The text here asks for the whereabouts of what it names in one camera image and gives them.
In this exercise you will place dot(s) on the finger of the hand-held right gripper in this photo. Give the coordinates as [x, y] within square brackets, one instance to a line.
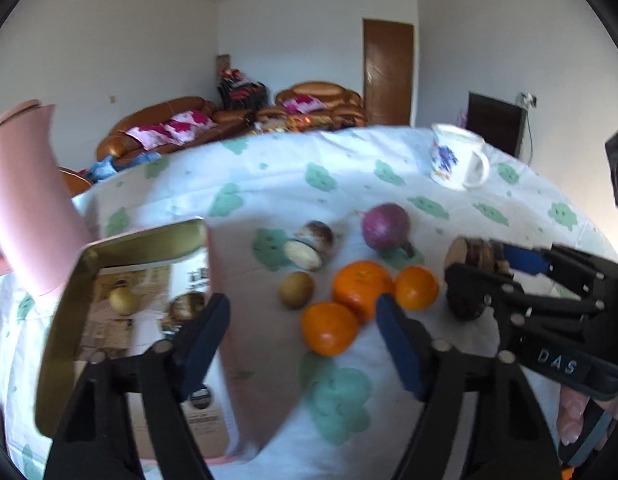
[481, 280]
[526, 260]

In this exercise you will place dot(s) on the brown wooden door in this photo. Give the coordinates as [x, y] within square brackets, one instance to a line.
[389, 70]

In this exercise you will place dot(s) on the brown leather sofa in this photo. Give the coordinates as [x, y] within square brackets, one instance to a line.
[124, 140]

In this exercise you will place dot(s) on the wall socket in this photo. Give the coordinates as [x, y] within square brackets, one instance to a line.
[528, 98]

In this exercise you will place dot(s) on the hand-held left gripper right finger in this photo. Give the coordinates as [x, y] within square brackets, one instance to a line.
[400, 347]

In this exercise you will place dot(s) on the pink electric kettle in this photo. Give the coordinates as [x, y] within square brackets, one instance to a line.
[24, 185]

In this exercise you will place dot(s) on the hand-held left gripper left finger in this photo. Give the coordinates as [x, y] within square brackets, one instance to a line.
[205, 342]

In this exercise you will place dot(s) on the large orange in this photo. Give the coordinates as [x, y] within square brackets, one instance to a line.
[359, 285]

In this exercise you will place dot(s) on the small orange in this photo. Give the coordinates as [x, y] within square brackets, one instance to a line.
[330, 330]
[416, 287]

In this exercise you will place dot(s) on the pink floral cushion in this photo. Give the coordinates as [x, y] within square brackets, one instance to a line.
[146, 135]
[301, 104]
[189, 122]

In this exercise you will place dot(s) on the brown leather armchair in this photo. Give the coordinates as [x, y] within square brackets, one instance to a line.
[334, 92]

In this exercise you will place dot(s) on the white printed mug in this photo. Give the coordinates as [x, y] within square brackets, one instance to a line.
[456, 160]

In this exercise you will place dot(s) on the stacked dark chairs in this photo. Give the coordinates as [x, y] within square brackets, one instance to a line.
[239, 87]

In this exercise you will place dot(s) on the cluttered coffee table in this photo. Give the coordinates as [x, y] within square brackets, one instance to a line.
[294, 122]

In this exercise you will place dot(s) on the brown kiwi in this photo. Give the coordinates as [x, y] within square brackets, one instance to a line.
[297, 290]

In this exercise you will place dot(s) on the person's right hand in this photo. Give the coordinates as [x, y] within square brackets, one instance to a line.
[573, 417]

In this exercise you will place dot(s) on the blue cloth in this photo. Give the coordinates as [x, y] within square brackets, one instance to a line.
[106, 167]

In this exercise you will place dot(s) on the pink tin box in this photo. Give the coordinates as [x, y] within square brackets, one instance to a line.
[259, 335]

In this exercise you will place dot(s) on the black television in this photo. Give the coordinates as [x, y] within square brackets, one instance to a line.
[494, 117]

